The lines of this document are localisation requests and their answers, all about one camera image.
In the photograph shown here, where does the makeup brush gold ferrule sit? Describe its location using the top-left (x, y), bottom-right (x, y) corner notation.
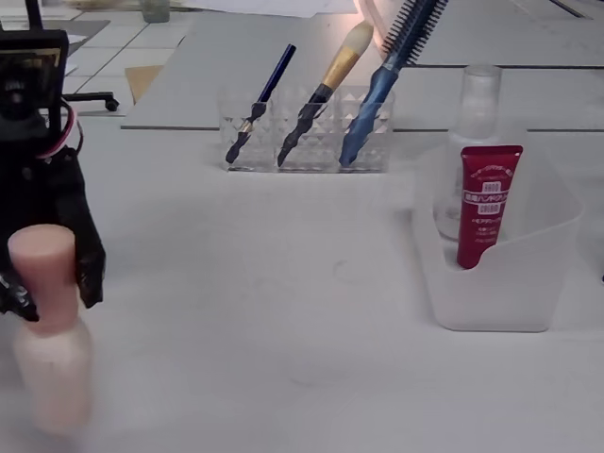
top-left (277, 21), bottom-right (375, 167)

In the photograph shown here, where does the black office chair base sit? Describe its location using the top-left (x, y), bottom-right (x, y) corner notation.
top-left (60, 89), bottom-right (119, 113)

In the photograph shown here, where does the blue round hairbrush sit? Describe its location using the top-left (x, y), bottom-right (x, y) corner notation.
top-left (338, 0), bottom-right (449, 167)

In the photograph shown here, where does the brown cardboard piece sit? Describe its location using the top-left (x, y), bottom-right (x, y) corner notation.
top-left (125, 64), bottom-right (166, 106)

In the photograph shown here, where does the clear acrylic organizer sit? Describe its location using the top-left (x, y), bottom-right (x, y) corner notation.
top-left (217, 84), bottom-right (396, 174)

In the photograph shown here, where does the glass jar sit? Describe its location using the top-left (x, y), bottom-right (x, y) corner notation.
top-left (141, 0), bottom-right (170, 24)

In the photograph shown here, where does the black eyeliner pencil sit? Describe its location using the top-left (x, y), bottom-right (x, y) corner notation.
top-left (225, 43), bottom-right (298, 165)

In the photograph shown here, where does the black wrist camera board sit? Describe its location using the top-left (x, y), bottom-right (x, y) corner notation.
top-left (0, 30), bottom-right (70, 124)

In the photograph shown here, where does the translucent white plastic bin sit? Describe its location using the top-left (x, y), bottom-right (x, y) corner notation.
top-left (412, 126), bottom-right (586, 334)

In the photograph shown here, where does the red cream tube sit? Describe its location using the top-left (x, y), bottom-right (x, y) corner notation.
top-left (456, 144), bottom-right (524, 271)

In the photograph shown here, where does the pink plastic object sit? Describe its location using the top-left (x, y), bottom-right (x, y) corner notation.
top-left (352, 0), bottom-right (393, 53)

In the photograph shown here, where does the clear bottle white cap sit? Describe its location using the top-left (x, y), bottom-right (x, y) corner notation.
top-left (432, 64), bottom-right (504, 243)

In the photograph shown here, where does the pink bottle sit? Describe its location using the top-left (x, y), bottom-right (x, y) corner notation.
top-left (7, 225), bottom-right (95, 438)

